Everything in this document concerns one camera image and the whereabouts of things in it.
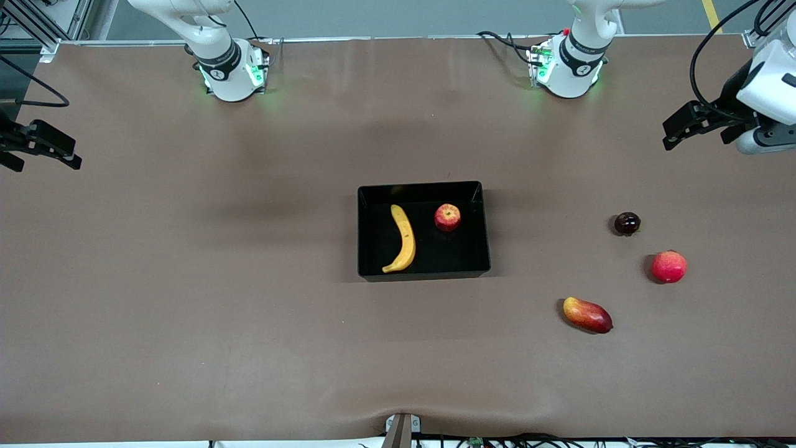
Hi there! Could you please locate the small red yellow apple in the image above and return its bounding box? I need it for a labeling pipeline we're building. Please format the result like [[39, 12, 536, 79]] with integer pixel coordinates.
[[434, 203, 462, 233]]

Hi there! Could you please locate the black plastic box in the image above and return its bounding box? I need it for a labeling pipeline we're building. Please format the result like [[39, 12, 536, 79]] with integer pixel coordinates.
[[357, 180, 492, 282]]

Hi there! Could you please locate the yellow banana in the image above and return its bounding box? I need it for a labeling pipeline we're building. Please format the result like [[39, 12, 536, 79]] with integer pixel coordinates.
[[381, 203, 417, 274]]

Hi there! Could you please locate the red yellow mango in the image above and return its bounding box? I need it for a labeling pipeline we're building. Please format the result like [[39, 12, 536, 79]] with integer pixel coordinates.
[[563, 296, 614, 335]]

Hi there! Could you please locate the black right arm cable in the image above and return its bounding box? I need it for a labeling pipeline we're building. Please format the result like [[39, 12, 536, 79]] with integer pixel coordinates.
[[0, 55, 70, 108]]

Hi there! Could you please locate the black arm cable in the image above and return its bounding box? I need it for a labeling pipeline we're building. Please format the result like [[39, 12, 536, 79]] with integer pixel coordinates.
[[690, 0, 785, 120], [0, 55, 70, 108]]

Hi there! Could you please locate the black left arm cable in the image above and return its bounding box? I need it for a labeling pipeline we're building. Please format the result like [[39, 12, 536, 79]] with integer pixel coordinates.
[[690, 0, 785, 120]]

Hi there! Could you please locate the aluminium frame corner bracket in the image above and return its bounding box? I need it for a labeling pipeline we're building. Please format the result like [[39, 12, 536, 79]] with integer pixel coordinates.
[[743, 0, 778, 49]]

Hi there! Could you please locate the aluminium frame with black bars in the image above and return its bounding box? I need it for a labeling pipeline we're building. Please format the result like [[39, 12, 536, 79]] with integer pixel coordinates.
[[0, 0, 100, 63]]

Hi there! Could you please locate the black left base cable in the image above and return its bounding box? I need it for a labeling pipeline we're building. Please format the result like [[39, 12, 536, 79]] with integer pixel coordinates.
[[477, 30, 535, 66]]

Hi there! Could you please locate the black base cable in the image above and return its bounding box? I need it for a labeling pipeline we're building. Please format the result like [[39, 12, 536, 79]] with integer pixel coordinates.
[[233, 0, 259, 40], [477, 30, 535, 66]]

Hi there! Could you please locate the black right base cable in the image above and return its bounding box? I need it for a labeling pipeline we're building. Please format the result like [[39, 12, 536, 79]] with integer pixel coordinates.
[[233, 0, 259, 40]]

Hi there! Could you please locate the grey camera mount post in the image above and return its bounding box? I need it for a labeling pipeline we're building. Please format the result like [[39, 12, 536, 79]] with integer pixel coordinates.
[[384, 413, 422, 448]]

